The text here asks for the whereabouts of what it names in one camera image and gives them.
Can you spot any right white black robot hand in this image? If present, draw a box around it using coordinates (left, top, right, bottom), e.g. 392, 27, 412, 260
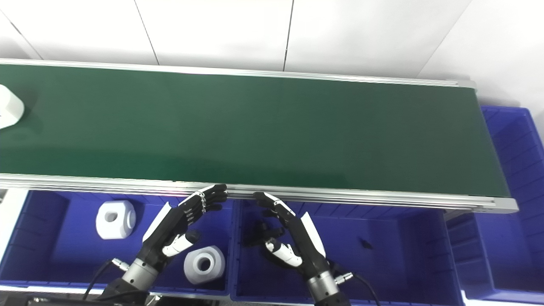
254, 192, 332, 279

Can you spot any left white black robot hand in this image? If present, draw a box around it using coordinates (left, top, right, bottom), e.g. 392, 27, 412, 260
137, 184, 228, 269

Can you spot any white part with holes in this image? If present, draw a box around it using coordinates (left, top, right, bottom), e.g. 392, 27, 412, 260
0, 85, 25, 130
96, 200, 137, 240
184, 245, 226, 286

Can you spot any green conveyor belt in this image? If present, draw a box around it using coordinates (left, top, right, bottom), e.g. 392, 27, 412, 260
0, 64, 511, 198
0, 58, 519, 214

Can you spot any blue bin with black parts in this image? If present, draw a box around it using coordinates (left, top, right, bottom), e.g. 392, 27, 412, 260
230, 199, 465, 306

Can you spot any blue bin with white parts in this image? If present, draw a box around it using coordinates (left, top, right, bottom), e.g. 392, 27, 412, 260
0, 189, 235, 297

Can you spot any empty blue bin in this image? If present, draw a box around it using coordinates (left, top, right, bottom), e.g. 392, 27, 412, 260
446, 106, 544, 305

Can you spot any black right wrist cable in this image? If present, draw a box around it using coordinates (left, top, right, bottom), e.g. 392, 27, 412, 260
335, 272, 381, 306

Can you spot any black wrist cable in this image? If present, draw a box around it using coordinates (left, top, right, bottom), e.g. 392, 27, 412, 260
82, 258, 130, 300
335, 272, 381, 306

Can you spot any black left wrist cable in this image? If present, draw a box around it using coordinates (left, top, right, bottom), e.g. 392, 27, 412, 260
82, 258, 130, 300

